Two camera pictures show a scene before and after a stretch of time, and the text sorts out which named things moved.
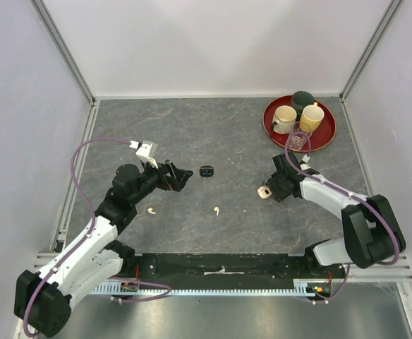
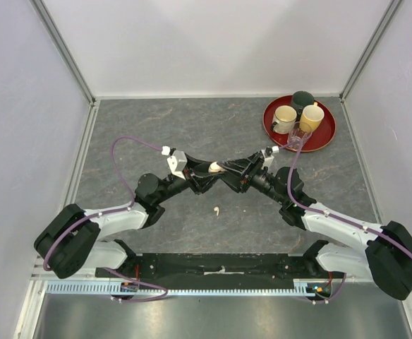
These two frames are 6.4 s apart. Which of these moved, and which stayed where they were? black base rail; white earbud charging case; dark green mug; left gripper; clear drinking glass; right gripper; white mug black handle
Moved: left gripper; white earbud charging case; right gripper
Stayed: white mug black handle; clear drinking glass; black base rail; dark green mug
